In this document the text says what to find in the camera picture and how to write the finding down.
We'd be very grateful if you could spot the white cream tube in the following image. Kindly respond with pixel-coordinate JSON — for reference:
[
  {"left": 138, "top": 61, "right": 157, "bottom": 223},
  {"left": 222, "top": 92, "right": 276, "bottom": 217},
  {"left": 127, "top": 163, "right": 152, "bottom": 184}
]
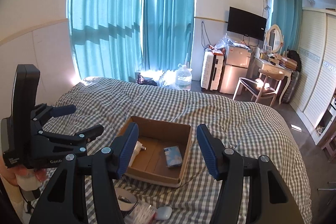
[{"left": 129, "top": 141, "right": 146, "bottom": 167}]

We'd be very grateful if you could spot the white tape roll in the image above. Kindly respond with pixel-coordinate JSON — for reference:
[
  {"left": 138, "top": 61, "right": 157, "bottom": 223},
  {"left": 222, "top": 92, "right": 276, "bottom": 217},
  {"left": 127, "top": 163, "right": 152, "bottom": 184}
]
[{"left": 115, "top": 188, "right": 138, "bottom": 212}]

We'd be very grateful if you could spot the clear cotton swab jar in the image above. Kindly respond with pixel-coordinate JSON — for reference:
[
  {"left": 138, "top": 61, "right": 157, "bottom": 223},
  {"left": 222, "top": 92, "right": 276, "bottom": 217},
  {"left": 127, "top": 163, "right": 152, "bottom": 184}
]
[{"left": 124, "top": 203, "right": 157, "bottom": 224}]

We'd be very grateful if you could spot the blue tissue pack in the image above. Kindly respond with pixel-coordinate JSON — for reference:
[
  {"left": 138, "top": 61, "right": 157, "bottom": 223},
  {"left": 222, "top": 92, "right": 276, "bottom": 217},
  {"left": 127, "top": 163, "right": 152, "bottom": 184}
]
[{"left": 163, "top": 145, "right": 183, "bottom": 168}]

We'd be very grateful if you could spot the white earbuds case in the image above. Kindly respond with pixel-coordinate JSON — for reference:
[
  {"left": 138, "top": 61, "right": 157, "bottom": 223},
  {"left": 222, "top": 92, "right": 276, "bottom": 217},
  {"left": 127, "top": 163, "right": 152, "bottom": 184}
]
[{"left": 155, "top": 206, "right": 173, "bottom": 221}]

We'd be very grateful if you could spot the person's hand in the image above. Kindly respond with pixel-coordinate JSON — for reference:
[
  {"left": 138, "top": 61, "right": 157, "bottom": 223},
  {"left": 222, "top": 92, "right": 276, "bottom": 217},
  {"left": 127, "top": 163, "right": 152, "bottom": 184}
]
[{"left": 0, "top": 156, "right": 47, "bottom": 186}]

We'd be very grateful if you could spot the grey white checkered duvet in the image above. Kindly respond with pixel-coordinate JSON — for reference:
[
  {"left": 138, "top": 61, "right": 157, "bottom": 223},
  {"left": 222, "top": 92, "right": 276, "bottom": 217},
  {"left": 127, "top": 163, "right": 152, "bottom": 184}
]
[{"left": 45, "top": 77, "right": 312, "bottom": 223}]

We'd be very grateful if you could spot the brown cardboard box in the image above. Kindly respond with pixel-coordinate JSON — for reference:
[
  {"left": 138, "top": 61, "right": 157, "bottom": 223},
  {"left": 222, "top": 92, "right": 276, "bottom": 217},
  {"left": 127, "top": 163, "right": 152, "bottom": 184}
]
[{"left": 118, "top": 116, "right": 192, "bottom": 188}]

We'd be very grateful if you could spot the pink plastic stool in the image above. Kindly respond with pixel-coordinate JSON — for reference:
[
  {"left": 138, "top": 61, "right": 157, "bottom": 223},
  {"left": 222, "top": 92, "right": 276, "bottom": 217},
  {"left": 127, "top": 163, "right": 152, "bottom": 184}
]
[{"left": 321, "top": 132, "right": 336, "bottom": 162}]

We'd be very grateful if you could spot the wooden chair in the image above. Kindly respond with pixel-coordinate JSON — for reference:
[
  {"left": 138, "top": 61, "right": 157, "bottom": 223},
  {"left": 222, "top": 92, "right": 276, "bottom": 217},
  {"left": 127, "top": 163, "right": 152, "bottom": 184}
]
[{"left": 232, "top": 69, "right": 285, "bottom": 107}]

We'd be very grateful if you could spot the clear water jug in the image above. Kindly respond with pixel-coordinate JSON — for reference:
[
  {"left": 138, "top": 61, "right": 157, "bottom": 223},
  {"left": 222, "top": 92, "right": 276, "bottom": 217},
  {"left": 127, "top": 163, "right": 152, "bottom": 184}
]
[{"left": 175, "top": 64, "right": 192, "bottom": 88}]

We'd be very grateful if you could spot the white louvred wardrobe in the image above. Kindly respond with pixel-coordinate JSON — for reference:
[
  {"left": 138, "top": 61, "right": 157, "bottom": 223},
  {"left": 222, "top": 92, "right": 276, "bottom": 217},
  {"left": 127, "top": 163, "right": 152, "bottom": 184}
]
[{"left": 290, "top": 8, "right": 335, "bottom": 145}]

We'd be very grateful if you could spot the teal left curtain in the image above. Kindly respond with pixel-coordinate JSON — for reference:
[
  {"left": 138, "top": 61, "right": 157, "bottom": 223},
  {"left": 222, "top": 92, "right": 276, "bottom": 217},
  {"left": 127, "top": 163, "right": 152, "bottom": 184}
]
[{"left": 67, "top": 0, "right": 142, "bottom": 81}]

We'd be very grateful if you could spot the teal curtain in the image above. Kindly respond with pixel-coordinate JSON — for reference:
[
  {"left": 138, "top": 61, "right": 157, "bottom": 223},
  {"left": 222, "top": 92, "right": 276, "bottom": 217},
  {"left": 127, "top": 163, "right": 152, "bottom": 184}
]
[
  {"left": 271, "top": 0, "right": 302, "bottom": 52},
  {"left": 143, "top": 0, "right": 195, "bottom": 71},
  {"left": 67, "top": 0, "right": 142, "bottom": 81}
]

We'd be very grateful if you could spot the white dressing table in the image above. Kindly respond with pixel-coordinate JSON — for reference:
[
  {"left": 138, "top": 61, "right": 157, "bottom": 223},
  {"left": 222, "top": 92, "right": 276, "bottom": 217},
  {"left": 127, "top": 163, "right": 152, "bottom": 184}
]
[{"left": 247, "top": 57, "right": 293, "bottom": 104}]

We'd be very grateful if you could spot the silver mini fridge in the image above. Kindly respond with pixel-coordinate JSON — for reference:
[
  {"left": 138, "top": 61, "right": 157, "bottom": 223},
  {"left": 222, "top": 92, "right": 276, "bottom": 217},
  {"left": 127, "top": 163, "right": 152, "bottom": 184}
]
[{"left": 219, "top": 43, "right": 252, "bottom": 94}]

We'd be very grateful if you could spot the white suitcase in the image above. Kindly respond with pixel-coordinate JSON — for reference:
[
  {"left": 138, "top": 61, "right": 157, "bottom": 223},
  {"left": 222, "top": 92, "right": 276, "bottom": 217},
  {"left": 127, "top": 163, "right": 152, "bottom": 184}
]
[{"left": 201, "top": 50, "right": 224, "bottom": 90}]

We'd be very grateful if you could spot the oval vanity mirror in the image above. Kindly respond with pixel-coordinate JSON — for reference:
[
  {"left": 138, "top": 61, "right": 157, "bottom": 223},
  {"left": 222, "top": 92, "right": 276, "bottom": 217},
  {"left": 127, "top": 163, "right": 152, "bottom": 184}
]
[{"left": 264, "top": 24, "right": 284, "bottom": 53}]

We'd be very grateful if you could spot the teal middle curtain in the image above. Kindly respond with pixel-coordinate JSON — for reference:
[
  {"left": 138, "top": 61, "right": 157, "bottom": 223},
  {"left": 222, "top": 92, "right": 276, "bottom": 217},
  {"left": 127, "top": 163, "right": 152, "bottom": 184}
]
[{"left": 143, "top": 0, "right": 195, "bottom": 71}]

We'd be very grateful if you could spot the teal right curtain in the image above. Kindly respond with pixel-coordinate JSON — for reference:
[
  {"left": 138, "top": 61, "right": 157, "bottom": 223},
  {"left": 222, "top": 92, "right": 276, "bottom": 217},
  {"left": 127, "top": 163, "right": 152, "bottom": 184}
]
[{"left": 271, "top": 0, "right": 302, "bottom": 52}]

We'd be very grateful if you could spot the black wall television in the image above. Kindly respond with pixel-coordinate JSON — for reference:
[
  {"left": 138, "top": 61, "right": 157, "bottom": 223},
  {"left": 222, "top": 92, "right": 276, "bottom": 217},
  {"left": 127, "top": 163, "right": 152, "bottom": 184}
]
[{"left": 227, "top": 7, "right": 267, "bottom": 40}]

